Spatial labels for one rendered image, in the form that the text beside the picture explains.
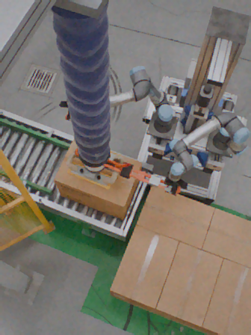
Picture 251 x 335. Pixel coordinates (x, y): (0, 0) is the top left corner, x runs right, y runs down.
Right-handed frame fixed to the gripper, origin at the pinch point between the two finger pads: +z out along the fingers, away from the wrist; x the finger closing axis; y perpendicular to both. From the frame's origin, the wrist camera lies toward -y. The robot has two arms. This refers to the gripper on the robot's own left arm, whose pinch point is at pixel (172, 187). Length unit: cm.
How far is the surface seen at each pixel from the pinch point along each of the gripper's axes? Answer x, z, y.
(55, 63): -141, 124, 184
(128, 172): 2.5, -1.3, 33.7
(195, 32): -255, 123, 44
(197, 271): 34, 70, -45
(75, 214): 31, 65, 69
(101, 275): 63, 125, 31
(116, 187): 6, 29, 41
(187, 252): 23, 70, -32
